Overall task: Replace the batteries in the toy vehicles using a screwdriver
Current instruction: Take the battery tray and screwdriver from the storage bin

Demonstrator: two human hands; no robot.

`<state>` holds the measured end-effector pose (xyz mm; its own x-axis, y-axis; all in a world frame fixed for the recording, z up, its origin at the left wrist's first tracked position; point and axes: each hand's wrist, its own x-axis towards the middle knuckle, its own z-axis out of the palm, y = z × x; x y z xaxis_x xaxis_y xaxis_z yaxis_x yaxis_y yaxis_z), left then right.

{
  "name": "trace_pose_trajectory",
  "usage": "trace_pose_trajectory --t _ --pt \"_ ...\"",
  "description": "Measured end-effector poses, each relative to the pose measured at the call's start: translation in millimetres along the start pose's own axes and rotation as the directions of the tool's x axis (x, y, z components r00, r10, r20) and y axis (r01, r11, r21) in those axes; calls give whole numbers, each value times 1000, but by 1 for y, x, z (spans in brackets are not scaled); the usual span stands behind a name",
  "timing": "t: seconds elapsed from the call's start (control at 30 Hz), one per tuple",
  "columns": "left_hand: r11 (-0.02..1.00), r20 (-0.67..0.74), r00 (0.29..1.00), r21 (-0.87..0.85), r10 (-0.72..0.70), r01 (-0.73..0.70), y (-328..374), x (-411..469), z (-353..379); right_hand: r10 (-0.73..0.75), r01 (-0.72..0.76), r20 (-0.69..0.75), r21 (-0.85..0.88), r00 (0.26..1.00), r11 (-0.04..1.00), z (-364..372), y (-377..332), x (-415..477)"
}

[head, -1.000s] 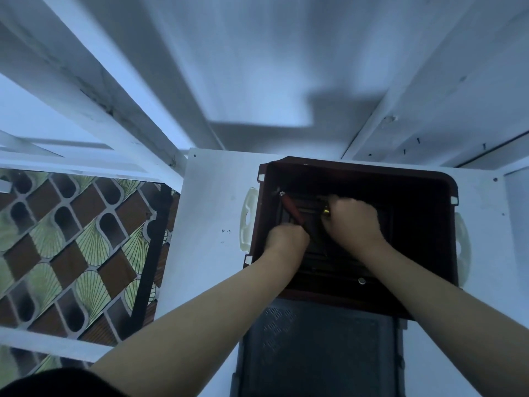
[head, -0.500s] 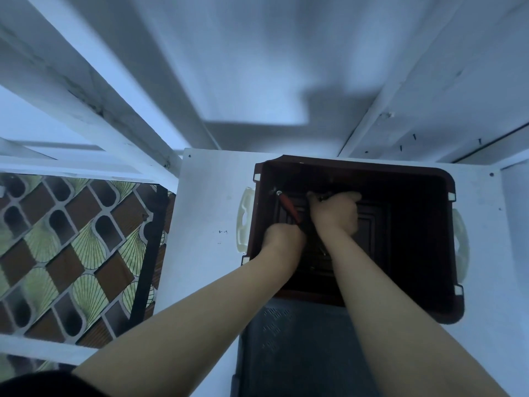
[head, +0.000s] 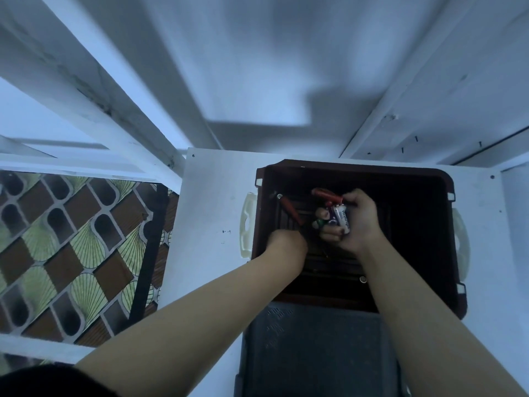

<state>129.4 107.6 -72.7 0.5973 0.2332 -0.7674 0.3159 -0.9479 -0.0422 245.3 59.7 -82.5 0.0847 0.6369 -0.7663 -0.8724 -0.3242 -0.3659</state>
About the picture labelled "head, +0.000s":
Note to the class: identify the person's right hand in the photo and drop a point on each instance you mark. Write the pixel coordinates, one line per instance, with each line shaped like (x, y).
(362, 223)

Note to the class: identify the person's left hand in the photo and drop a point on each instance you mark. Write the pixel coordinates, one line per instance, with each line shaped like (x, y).
(288, 248)

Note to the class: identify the white red battery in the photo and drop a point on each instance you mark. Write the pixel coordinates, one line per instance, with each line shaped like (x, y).
(340, 217)

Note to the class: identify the green battery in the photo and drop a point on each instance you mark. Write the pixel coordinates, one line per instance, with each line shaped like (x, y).
(317, 224)

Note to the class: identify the dark brown storage box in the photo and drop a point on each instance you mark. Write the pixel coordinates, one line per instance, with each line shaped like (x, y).
(417, 227)

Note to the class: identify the grey storage box lid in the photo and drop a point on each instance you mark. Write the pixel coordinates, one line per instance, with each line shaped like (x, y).
(318, 351)

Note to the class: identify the person's right forearm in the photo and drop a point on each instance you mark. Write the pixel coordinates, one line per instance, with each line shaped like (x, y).
(430, 326)

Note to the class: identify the person's left forearm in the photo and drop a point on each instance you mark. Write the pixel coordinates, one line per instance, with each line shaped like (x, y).
(190, 326)

